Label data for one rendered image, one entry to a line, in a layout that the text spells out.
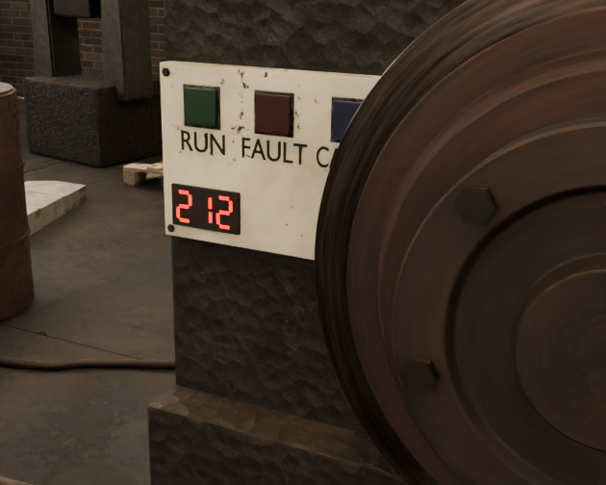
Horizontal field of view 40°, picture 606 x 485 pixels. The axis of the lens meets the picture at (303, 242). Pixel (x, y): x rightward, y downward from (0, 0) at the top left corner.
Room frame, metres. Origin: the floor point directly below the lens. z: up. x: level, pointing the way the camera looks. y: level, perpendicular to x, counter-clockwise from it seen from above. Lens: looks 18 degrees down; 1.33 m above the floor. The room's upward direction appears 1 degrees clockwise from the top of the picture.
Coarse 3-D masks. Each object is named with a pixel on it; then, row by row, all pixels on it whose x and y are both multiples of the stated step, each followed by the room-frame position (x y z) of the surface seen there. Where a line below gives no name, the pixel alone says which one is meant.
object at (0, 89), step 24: (0, 96) 3.08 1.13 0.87; (0, 120) 3.07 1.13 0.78; (0, 144) 3.06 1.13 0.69; (0, 168) 3.05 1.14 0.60; (0, 192) 3.04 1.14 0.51; (24, 192) 3.22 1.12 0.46; (0, 216) 3.03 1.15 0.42; (24, 216) 3.19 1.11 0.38; (0, 240) 3.02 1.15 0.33; (24, 240) 3.16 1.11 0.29; (0, 264) 3.01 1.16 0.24; (24, 264) 3.14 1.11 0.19; (0, 288) 3.00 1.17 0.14; (24, 288) 3.12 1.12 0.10; (0, 312) 2.99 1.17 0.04
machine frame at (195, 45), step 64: (192, 0) 0.85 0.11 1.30; (256, 0) 0.82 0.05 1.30; (320, 0) 0.79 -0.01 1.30; (384, 0) 0.76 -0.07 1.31; (448, 0) 0.74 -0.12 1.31; (256, 64) 0.82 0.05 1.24; (320, 64) 0.79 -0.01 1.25; (384, 64) 0.76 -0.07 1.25; (192, 256) 0.85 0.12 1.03; (256, 256) 0.82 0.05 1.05; (192, 320) 0.85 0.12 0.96; (256, 320) 0.82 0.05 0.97; (192, 384) 0.85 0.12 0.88; (256, 384) 0.82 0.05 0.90; (320, 384) 0.78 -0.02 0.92; (192, 448) 0.79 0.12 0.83; (256, 448) 0.76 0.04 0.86; (320, 448) 0.73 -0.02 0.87
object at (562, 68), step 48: (528, 48) 0.54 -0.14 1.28; (576, 48) 0.53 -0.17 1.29; (432, 96) 0.57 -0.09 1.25; (480, 96) 0.55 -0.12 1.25; (528, 96) 0.52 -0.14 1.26; (576, 96) 0.51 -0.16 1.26; (432, 144) 0.56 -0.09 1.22; (480, 144) 0.53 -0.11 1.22; (384, 192) 0.58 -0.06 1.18; (432, 192) 0.54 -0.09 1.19; (384, 240) 0.57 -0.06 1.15; (384, 288) 0.56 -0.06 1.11; (384, 336) 0.56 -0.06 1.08; (384, 384) 0.58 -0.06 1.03
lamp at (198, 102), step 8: (192, 88) 0.82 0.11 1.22; (192, 96) 0.82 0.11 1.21; (200, 96) 0.82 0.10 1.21; (208, 96) 0.81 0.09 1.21; (192, 104) 0.82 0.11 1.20; (200, 104) 0.82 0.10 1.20; (208, 104) 0.81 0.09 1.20; (192, 112) 0.82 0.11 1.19; (200, 112) 0.82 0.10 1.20; (208, 112) 0.81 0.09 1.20; (216, 112) 0.81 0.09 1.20; (192, 120) 0.82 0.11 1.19; (200, 120) 0.82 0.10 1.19; (208, 120) 0.81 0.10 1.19; (216, 120) 0.81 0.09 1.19
